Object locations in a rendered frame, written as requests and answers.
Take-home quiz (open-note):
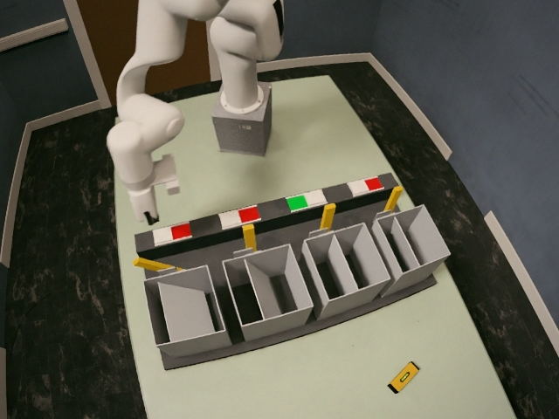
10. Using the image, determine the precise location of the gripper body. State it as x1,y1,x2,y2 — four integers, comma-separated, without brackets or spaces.
125,186,156,223

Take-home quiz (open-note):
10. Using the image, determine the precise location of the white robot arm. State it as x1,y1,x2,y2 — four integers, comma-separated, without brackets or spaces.
107,0,284,196

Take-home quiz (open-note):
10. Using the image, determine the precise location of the yellow pocket level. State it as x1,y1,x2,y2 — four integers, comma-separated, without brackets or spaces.
387,361,419,394

